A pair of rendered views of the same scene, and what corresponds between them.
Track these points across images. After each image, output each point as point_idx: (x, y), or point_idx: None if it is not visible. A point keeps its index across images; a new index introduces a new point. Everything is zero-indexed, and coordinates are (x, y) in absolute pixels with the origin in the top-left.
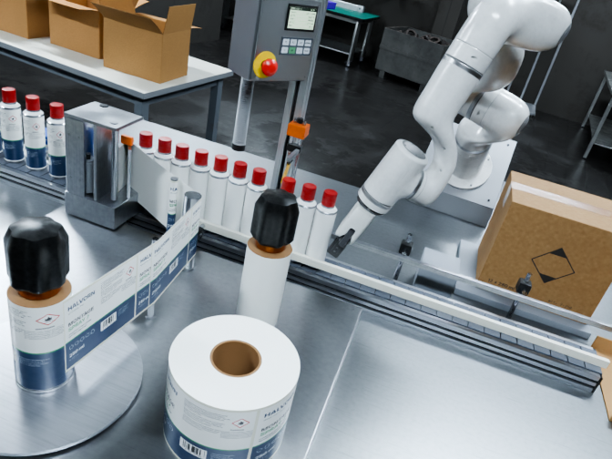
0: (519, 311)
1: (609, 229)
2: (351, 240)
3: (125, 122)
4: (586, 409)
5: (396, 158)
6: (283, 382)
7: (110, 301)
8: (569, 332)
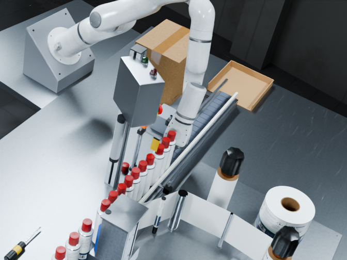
0: None
1: None
2: (187, 142)
3: (136, 203)
4: (245, 114)
5: (201, 95)
6: (299, 193)
7: (255, 242)
8: None
